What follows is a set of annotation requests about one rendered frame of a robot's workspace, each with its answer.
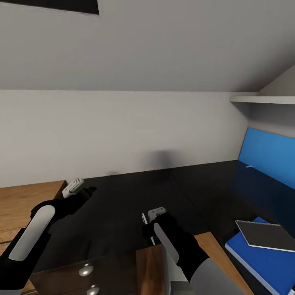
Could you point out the notebook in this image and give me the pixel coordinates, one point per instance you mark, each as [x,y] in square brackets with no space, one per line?
[265,235]

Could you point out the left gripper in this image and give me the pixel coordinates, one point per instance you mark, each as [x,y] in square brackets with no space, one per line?
[81,197]

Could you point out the pen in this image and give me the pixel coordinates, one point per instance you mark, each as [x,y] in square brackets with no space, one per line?
[147,223]

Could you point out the folder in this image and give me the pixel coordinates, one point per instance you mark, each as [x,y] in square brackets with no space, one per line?
[274,269]

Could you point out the desk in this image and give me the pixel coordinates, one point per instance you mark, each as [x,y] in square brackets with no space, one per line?
[202,198]

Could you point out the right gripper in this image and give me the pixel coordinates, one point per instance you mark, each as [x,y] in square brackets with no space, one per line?
[148,231]

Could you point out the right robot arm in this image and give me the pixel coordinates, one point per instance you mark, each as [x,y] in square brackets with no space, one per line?
[204,275]

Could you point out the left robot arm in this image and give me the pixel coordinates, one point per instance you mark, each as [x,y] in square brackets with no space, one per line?
[19,259]

